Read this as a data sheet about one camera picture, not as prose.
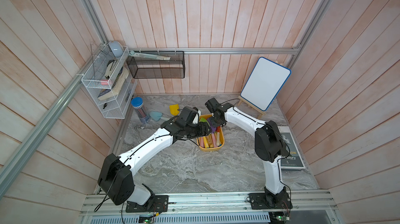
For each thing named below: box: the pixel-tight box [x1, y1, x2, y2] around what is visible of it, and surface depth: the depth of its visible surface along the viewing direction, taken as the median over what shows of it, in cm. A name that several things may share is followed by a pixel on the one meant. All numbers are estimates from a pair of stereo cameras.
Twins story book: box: [277, 126, 306, 170], surface depth 86 cm
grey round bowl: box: [107, 40, 124, 58], surface depth 84 cm
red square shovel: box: [215, 126, 221, 147], surface depth 92 cm
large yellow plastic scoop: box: [203, 135, 210, 149], surface depth 92 cm
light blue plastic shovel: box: [148, 110, 164, 121], surface depth 110 cm
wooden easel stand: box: [236, 95, 267, 120], surface depth 105 cm
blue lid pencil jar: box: [131, 96, 151, 124], surface depth 97 cm
